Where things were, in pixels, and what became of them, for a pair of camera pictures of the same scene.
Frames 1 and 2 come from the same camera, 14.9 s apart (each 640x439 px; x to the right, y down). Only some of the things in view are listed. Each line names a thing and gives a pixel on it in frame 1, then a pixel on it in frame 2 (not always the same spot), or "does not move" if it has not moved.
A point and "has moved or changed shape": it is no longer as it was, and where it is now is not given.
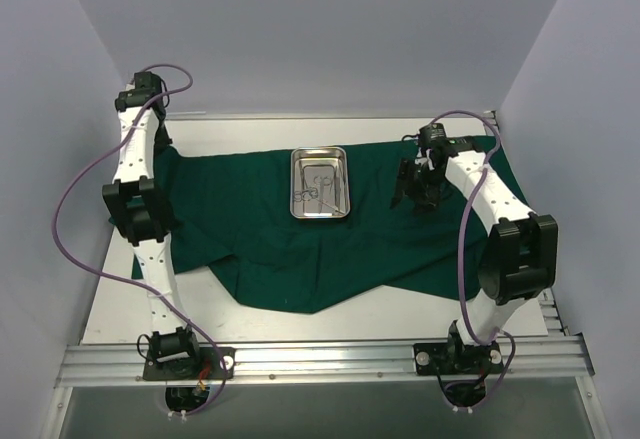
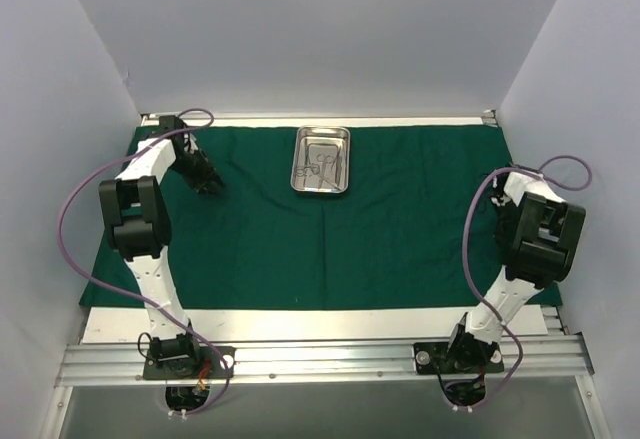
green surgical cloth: [310, 231] has moved or changed shape
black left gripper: [163, 135] → [201, 173]
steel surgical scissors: [323, 181] → [324, 159]
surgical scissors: [306, 195] → [306, 171]
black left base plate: [208, 360] does not move
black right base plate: [457, 358] does not move
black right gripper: [413, 185] → [503, 229]
